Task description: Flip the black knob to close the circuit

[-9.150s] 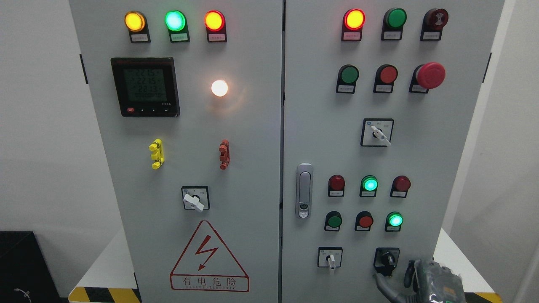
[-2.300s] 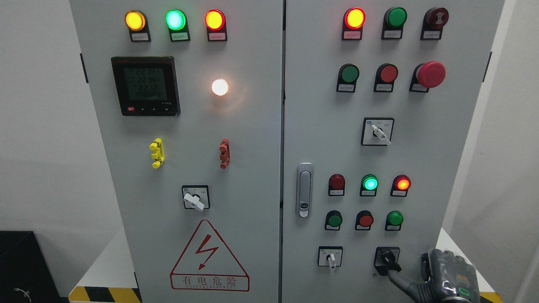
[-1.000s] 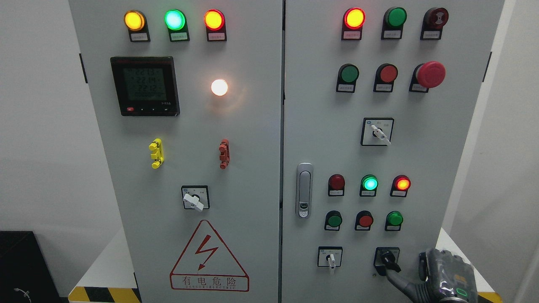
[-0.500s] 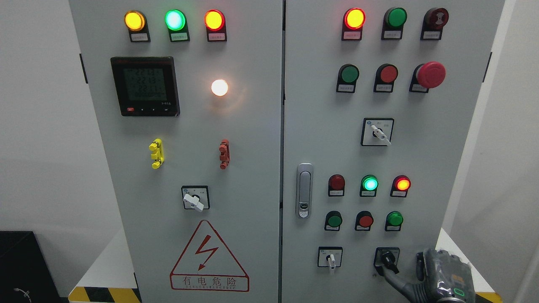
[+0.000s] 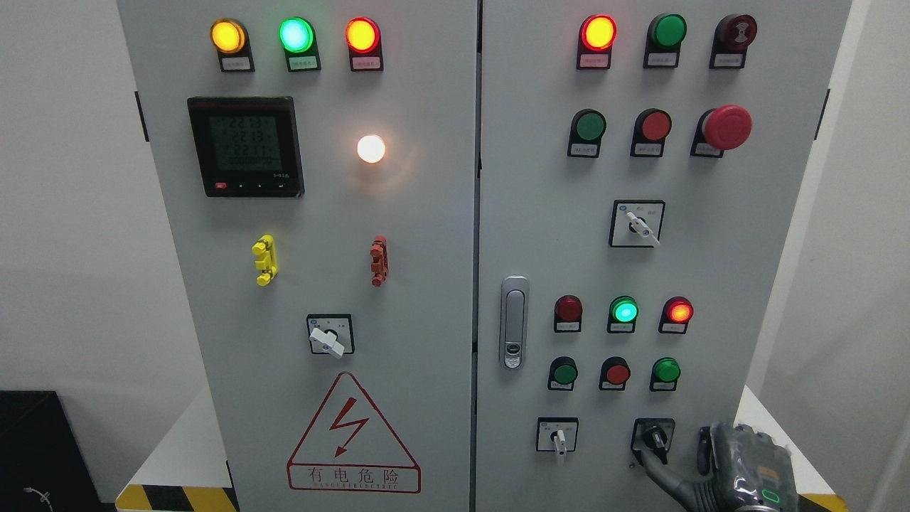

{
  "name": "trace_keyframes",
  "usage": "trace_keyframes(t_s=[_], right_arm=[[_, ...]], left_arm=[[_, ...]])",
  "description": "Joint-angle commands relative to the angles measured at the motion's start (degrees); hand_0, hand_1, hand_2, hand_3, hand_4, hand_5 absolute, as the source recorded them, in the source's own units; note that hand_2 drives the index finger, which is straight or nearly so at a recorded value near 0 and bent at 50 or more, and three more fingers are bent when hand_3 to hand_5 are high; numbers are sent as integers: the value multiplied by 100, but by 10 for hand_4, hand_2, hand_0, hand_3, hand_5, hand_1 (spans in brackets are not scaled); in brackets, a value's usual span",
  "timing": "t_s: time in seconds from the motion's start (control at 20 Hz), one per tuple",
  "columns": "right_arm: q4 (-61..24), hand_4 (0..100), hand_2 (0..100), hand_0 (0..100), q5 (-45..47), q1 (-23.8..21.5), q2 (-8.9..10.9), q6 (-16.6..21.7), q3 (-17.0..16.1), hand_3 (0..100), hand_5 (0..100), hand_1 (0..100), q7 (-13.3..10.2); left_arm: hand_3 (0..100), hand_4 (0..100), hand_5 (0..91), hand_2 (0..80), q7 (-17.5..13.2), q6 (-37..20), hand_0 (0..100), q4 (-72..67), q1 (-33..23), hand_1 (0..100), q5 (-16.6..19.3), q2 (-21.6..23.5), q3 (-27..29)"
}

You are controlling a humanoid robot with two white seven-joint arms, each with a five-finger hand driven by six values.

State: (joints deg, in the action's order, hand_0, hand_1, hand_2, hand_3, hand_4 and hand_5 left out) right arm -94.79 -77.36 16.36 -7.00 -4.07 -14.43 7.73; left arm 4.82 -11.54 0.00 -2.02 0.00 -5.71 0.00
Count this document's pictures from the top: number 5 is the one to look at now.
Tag black rotary knob switch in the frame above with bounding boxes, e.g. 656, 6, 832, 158
631, 417, 675, 464

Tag red terminal connector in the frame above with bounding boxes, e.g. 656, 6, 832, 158
370, 235, 389, 287

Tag dark red indicator light left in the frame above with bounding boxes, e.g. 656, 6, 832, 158
553, 295, 583, 333

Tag white glowing indicator light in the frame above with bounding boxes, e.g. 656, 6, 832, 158
355, 135, 387, 164

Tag green push button lower left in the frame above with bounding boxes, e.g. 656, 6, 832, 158
548, 356, 579, 391

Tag green push button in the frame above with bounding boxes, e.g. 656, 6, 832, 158
548, 356, 579, 391
643, 13, 687, 69

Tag grey cabinet left door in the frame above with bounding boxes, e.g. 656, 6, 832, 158
117, 1, 480, 511

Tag grey cabinet door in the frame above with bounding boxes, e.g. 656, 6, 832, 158
117, 1, 480, 511
476, 1, 852, 511

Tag green lit indicator light middle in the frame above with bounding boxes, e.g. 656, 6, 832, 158
606, 296, 639, 334

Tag green push button second row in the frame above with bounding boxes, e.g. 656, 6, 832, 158
567, 108, 607, 159

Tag yellow terminal connector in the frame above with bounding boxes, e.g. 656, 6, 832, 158
251, 234, 277, 287

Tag red push button lower middle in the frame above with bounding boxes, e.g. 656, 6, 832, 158
599, 356, 631, 391

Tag grey cabinet right door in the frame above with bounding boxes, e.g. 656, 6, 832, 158
476, 1, 852, 511

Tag red high voltage warning sticker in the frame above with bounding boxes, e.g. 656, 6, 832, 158
287, 370, 422, 494

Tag black digital power meter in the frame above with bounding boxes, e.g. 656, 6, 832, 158
186, 96, 305, 198

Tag red push button second row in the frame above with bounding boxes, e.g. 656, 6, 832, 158
630, 108, 672, 158

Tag red-orange indicator light left door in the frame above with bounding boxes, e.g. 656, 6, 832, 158
345, 16, 383, 72

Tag green illuminated button lower right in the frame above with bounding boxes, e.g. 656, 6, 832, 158
649, 357, 680, 392

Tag red indicator light top right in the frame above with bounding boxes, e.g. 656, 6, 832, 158
576, 14, 617, 70

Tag green indicator light top left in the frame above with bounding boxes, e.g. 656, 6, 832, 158
278, 16, 321, 73

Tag red emergency stop button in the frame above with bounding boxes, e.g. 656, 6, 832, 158
691, 104, 754, 159

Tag green push button top right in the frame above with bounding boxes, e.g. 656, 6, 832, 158
643, 13, 687, 69

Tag yellow indicator light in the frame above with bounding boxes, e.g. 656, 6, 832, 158
209, 18, 255, 73

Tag dark red buzzer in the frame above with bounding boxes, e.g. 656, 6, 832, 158
709, 14, 758, 69

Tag black box lower left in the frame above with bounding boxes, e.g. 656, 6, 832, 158
1, 391, 103, 511

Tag silver door lock handle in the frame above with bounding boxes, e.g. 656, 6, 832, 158
498, 275, 530, 370

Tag white selector switch left door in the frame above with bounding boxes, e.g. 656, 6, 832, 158
306, 314, 355, 359

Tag white selector switch upper right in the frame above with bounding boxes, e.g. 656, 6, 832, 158
609, 200, 665, 247

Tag white selector switch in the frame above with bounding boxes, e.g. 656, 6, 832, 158
609, 200, 665, 247
535, 416, 579, 464

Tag white selector switch lower right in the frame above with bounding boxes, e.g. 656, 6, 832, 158
535, 416, 579, 464

